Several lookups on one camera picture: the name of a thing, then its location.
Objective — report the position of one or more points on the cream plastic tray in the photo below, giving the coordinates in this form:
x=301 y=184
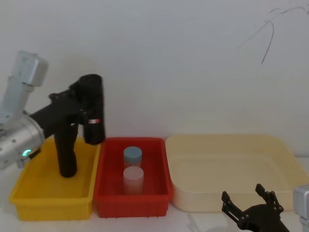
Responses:
x=217 y=169

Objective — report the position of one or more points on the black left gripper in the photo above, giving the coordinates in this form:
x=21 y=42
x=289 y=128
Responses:
x=58 y=108

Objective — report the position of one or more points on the yellow plastic bin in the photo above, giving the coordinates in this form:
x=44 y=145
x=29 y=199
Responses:
x=46 y=193

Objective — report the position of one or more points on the red plastic bin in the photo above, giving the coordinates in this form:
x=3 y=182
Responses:
x=108 y=200

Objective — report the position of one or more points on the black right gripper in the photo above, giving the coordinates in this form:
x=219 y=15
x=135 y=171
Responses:
x=263 y=220

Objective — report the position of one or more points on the clear jar with blue lid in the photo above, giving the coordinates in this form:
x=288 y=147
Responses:
x=132 y=154

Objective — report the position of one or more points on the clear jar with white lid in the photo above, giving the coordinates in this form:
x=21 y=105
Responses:
x=133 y=178

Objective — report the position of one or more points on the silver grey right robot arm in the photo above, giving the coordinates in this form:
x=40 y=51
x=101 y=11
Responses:
x=301 y=200

